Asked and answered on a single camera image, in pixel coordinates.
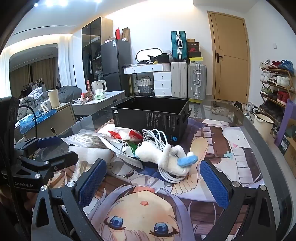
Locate red snack bag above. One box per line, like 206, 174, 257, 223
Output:
79, 80, 94, 102

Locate open cardboard box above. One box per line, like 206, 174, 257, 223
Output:
283, 137, 296, 171

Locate grey beanbag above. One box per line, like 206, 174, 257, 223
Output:
57, 86, 82, 105

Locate clear bag of white rope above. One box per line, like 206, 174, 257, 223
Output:
60, 132, 121, 151

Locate silver suitcase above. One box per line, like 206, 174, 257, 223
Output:
187, 63, 207, 100

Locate wooden shoe rack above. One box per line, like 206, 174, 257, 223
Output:
259, 59, 295, 130

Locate wooden door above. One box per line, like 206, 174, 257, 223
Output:
207, 11, 251, 100

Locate wicker basket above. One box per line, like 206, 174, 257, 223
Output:
136, 77, 154, 94

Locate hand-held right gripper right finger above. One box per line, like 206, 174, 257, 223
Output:
199, 159, 277, 241

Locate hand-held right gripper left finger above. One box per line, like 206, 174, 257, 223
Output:
31, 159, 108, 241

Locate beige cabinet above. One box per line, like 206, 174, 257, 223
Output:
14, 102, 77, 142

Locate white plush toy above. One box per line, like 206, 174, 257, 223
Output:
135, 141, 198, 176

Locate oval mirror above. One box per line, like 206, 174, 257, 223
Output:
136, 47, 163, 63

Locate printed cartoon table mat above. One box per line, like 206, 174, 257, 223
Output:
46, 118, 266, 241

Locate grey side table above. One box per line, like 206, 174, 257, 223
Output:
72, 90, 126, 122

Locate blue plastic bag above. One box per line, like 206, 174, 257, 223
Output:
20, 108, 57, 133

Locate white cable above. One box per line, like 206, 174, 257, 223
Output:
142, 128, 185, 183

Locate cream cylinder container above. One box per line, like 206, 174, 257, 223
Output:
47, 90, 60, 109

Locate red and white packet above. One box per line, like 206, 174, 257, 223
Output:
107, 127, 144, 142

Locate white suitcase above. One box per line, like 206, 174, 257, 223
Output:
171, 61, 188, 98

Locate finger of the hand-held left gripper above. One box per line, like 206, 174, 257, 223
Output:
14, 136, 62, 154
20, 152, 79, 173

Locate black fridge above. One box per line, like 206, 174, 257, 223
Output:
100, 39, 132, 96

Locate white dressing table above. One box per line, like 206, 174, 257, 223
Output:
123, 64, 172, 96

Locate white sneakers pair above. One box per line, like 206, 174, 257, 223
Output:
211, 107, 234, 116

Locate beige curtains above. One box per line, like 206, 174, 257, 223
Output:
9, 58, 58, 93

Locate pile of clothes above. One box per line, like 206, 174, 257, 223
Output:
18, 83, 49, 109

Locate black cable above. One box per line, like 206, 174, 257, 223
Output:
20, 105, 38, 139

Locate teal suitcase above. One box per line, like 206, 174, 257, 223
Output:
171, 31, 188, 61

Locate green and white packet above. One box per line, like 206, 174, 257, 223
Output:
111, 139, 145, 165

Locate white bucket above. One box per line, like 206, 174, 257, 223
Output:
253, 112, 274, 137

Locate white electric kettle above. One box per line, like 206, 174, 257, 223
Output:
91, 80, 107, 95

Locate black wardrobe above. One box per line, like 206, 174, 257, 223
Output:
81, 17, 114, 93

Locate black cardboard box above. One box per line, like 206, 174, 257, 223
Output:
111, 97, 193, 146

